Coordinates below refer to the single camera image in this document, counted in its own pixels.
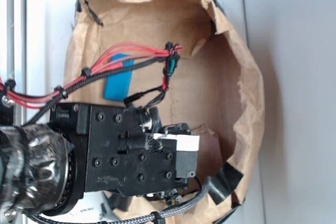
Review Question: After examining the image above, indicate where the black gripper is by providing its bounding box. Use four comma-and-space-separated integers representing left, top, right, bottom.
49, 103, 200, 206

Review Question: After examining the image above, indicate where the blue rectangular block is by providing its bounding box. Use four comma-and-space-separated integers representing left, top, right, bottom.
103, 53, 135, 102

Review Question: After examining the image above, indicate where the brown paper bag tray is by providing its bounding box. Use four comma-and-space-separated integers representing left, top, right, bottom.
64, 0, 265, 223

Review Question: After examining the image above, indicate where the red and black wire bundle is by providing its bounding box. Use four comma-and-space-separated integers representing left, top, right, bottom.
0, 41, 183, 126

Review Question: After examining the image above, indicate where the grey braided cable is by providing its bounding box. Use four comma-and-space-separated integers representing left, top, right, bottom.
28, 176, 212, 224

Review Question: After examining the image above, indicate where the black mounting bracket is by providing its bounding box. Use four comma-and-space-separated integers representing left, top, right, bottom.
1, 79, 16, 125

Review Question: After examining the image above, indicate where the aluminium frame rail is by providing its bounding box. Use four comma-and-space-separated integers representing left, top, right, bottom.
0, 0, 29, 112

